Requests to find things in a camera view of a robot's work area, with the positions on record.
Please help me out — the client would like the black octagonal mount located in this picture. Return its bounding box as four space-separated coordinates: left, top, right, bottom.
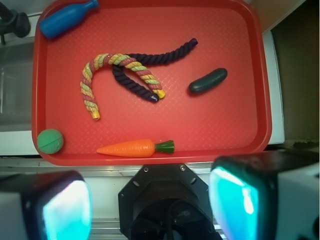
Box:
118 164 221 240

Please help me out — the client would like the dark purple twisted rope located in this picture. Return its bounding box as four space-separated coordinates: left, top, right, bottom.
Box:
112 37 199 104

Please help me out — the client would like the dark green toy cucumber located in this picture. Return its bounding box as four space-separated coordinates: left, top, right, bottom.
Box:
188 68 228 94

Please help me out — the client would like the black clamp knob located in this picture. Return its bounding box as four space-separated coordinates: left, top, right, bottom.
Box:
0 2 31 46

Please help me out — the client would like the orange toy carrot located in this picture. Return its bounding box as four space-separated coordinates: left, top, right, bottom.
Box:
96 139 175 158

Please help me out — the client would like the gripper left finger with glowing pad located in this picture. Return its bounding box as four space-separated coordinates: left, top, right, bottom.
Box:
0 170 93 240

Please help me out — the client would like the multicolour twisted rope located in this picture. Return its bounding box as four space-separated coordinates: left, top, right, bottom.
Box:
79 53 167 121

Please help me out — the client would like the green ball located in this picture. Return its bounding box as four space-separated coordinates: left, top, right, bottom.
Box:
37 128 64 154

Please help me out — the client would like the blue plastic bottle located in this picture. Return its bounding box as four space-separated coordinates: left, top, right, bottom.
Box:
39 0 99 40

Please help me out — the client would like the red plastic tray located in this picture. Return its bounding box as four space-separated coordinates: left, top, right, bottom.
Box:
32 0 272 166

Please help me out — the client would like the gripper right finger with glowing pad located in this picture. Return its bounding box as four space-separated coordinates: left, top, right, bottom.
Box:
208 150 320 240

